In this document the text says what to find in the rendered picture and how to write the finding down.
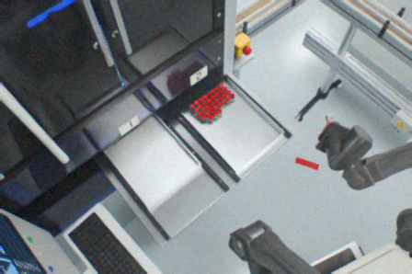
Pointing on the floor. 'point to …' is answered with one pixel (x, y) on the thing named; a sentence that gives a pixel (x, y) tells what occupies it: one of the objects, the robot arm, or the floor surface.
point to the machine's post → (228, 37)
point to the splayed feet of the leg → (316, 100)
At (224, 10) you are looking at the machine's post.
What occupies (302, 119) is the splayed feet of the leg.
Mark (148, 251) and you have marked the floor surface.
